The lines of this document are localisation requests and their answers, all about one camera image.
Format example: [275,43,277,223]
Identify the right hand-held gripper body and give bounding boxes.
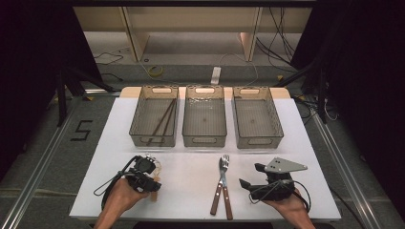
[249,156,309,202]

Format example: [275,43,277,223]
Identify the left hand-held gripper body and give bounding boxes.
[125,156,156,194]

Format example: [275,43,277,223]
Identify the wooden-handled steel knife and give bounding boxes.
[218,156,234,221]

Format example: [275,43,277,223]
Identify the wooden-handled steel fork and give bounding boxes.
[209,154,231,216]

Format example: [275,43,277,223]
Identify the translucent grey plastic basket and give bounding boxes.
[128,85,180,148]
[231,85,285,150]
[181,84,228,148]

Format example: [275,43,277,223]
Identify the person's left hand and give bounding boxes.
[104,178,151,214]

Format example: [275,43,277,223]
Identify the person's right hand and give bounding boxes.
[266,190,315,222]

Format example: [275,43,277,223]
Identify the black metal stand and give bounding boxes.
[273,58,329,124]
[55,65,117,128]

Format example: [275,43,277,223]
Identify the white power strip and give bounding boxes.
[210,66,223,86]

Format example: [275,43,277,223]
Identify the black curtain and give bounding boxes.
[0,0,104,179]
[290,0,405,220]

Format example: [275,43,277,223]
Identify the light wooden shelf unit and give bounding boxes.
[74,7,313,63]

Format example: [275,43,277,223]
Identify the left hand-held gripper black cable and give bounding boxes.
[93,156,141,211]

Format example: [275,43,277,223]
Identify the hand-held gripper black cable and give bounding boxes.
[247,179,312,213]
[93,156,141,211]

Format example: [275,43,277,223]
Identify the right hand-held gripper black cable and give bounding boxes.
[247,179,312,213]

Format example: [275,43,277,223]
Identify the thick black floor cable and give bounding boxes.
[328,186,364,229]

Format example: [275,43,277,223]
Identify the tangled floor cables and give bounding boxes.
[294,94,339,126]

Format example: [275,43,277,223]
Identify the short aluminium floor rail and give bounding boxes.
[83,89,123,97]

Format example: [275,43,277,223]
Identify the white floor cable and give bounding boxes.
[219,52,260,87]

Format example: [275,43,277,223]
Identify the yellow cable coil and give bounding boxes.
[147,65,165,78]

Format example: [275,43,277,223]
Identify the thin black floor cable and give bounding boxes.
[95,52,124,66]

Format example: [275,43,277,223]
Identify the hanging black cable bundle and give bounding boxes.
[256,7,299,73]

